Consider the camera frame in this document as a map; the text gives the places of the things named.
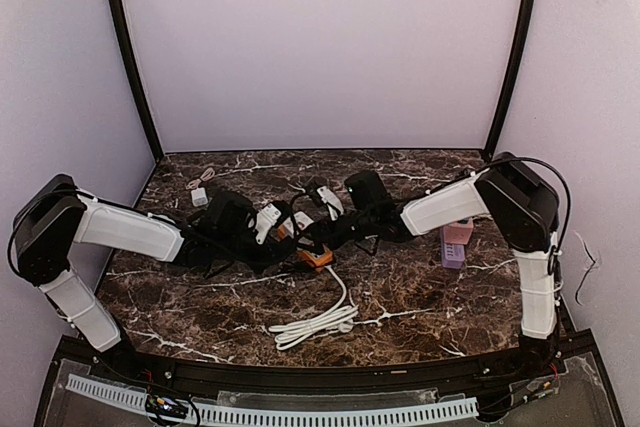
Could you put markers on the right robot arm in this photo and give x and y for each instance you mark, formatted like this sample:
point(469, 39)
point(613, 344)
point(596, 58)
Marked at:
point(523, 206)

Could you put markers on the black front rail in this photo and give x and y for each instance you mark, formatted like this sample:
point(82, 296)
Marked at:
point(470, 375)

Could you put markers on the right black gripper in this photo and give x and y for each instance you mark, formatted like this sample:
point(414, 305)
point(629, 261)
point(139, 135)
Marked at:
point(322, 229)

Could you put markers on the orange power strip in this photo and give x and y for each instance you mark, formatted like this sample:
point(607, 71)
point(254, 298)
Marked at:
point(312, 257)

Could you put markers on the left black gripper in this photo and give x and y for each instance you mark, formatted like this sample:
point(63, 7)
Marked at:
point(279, 245)

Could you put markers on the pink cube adapter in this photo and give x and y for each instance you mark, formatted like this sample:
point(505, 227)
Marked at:
point(457, 233)

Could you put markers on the white slotted cable duct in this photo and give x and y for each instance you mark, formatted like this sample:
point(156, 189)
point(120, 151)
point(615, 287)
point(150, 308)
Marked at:
point(244, 409)

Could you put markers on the left black frame post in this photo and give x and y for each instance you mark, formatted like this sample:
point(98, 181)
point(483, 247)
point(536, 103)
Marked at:
point(128, 57)

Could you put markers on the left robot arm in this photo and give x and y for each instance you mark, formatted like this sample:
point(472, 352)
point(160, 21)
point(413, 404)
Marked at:
point(61, 215)

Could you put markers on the purple power strip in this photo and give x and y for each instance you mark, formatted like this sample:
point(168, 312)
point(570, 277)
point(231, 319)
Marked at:
point(452, 255)

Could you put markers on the white USB charger with cable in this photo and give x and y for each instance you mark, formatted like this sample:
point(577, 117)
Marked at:
point(196, 187)

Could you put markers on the white cube adapter with sticker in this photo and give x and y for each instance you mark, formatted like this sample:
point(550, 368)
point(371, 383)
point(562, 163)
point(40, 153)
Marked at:
point(301, 222)

